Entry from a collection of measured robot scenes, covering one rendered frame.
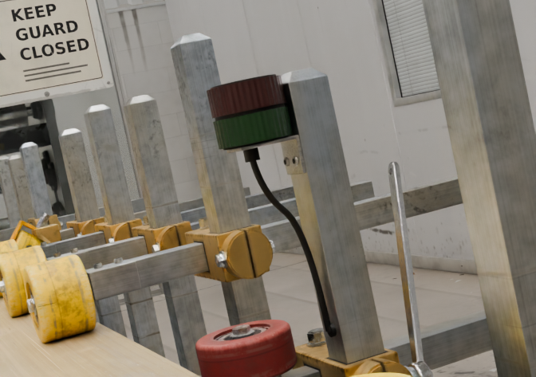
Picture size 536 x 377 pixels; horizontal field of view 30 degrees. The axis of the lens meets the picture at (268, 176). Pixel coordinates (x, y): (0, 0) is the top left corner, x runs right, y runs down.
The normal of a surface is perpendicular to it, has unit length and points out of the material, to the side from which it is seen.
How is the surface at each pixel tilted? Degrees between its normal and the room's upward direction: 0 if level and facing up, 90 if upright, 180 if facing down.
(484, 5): 90
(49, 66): 90
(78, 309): 103
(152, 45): 90
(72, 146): 90
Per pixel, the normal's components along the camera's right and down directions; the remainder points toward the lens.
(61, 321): 0.42, 0.38
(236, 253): 0.37, -0.03
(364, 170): -0.91, 0.22
